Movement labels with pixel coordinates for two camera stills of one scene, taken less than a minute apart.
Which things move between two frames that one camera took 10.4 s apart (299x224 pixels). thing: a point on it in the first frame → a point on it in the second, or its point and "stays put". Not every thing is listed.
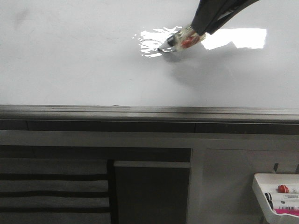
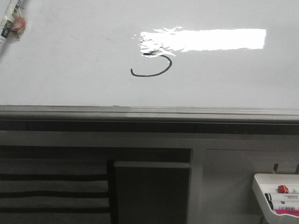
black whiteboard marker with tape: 184,38 → 14,23
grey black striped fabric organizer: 54,191 stays put
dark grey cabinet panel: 152,192 stays put
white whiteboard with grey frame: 93,66 stays put
